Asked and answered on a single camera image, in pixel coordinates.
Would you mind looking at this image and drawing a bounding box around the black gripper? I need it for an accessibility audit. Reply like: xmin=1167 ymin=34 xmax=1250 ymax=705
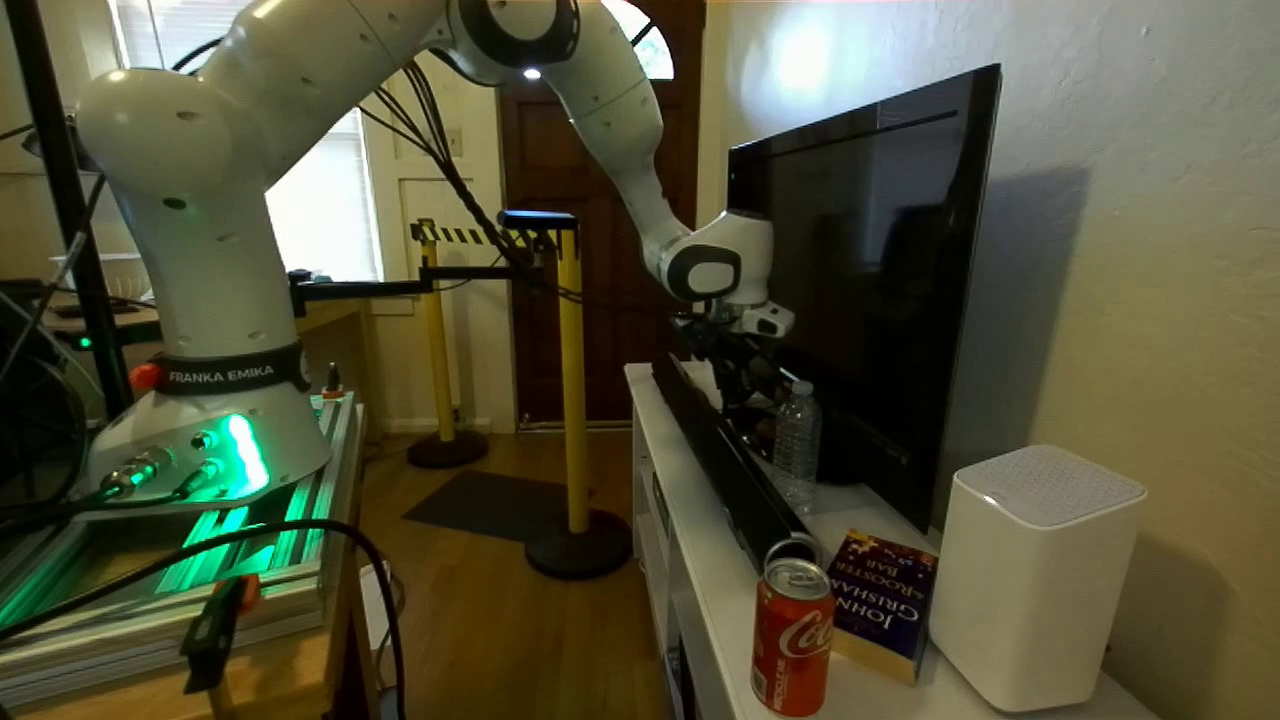
xmin=673 ymin=307 xmax=785 ymax=401

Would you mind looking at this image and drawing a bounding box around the metal robot base platform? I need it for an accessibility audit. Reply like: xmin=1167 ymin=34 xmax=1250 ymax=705
xmin=0 ymin=396 xmax=363 ymax=713

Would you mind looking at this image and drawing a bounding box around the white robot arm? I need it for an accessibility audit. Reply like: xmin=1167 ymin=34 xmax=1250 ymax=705
xmin=75 ymin=0 xmax=793 ymax=506

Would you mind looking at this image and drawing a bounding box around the clear plastic water bottle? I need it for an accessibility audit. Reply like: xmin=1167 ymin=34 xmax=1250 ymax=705
xmin=770 ymin=381 xmax=821 ymax=480

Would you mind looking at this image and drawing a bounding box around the long black soundbar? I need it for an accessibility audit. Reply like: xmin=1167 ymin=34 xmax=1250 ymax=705
xmin=653 ymin=356 xmax=816 ymax=568

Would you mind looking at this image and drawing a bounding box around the white tv console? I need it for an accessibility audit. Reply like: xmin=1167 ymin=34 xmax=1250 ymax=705
xmin=625 ymin=366 xmax=1160 ymax=720

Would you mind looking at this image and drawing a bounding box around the black flat screen television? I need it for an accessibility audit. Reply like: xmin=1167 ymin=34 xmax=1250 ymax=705
xmin=729 ymin=66 xmax=1005 ymax=527

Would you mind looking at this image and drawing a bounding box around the blue paperback book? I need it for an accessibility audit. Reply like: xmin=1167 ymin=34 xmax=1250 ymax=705
xmin=826 ymin=532 xmax=936 ymax=684

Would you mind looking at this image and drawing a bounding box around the red cola can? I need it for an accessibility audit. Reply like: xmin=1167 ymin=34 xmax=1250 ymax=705
xmin=751 ymin=540 xmax=832 ymax=715

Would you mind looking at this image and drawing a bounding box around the dark floor mat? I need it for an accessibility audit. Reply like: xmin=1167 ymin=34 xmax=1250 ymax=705
xmin=413 ymin=474 xmax=562 ymax=540

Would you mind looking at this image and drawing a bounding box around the dark wooden door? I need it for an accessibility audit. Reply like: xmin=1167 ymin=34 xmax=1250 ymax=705
xmin=500 ymin=0 xmax=708 ymax=423

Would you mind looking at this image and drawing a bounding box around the orange black clamp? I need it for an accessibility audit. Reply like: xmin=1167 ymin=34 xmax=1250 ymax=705
xmin=179 ymin=577 xmax=258 ymax=691

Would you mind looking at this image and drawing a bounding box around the black vertical pole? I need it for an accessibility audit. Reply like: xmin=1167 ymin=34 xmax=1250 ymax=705
xmin=4 ymin=0 xmax=133 ymax=415

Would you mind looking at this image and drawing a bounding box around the near yellow stanchion post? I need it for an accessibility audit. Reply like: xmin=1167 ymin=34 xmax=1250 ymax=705
xmin=500 ymin=208 xmax=633 ymax=579

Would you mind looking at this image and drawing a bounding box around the yellow stanchion post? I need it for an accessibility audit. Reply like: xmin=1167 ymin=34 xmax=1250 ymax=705
xmin=500 ymin=208 xmax=633 ymax=579
xmin=408 ymin=221 xmax=489 ymax=467

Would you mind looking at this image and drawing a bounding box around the far yellow stanchion post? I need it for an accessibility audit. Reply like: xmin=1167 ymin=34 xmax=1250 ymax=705
xmin=408 ymin=221 xmax=489 ymax=467

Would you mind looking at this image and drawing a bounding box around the black cable loop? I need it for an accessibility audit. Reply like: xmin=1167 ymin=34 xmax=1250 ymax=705
xmin=0 ymin=518 xmax=413 ymax=720

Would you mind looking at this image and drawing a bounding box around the black overhead cable bundle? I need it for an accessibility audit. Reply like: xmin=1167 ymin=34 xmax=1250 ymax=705
xmin=356 ymin=55 xmax=551 ymax=272

